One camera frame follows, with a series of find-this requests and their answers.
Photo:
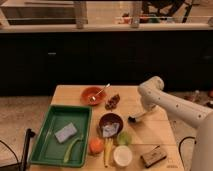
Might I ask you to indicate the orange fruit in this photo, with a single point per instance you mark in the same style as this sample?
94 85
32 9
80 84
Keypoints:
96 145

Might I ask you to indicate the long dark counter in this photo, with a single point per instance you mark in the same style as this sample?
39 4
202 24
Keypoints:
35 63

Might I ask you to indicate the green lime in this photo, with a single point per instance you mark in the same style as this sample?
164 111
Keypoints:
124 138

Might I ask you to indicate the dark maroon bowl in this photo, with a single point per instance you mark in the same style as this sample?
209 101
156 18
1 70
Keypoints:
110 118

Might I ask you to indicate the green plastic tray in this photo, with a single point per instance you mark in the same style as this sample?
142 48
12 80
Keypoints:
48 151

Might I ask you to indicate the yellow banana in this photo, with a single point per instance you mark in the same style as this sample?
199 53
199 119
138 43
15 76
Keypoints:
107 150

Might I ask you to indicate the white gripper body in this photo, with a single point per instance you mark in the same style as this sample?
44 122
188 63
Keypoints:
147 105

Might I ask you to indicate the crumpled grey wrapper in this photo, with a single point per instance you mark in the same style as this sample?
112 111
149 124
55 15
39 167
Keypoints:
110 130

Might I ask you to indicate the black stand left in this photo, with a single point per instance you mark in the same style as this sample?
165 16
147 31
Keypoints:
28 136

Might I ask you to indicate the metal spoon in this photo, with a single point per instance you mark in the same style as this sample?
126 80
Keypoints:
93 98

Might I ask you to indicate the blue grey sponge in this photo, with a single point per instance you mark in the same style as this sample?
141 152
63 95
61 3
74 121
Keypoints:
66 132

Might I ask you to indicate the orange plastic bowl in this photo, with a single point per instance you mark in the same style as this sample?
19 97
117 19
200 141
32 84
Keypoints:
90 91

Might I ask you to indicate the white round cup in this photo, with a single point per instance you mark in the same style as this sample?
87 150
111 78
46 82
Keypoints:
122 156

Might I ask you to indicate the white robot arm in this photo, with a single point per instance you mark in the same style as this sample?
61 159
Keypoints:
195 115

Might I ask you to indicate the brown wooden block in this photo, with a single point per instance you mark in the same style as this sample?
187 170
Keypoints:
154 156

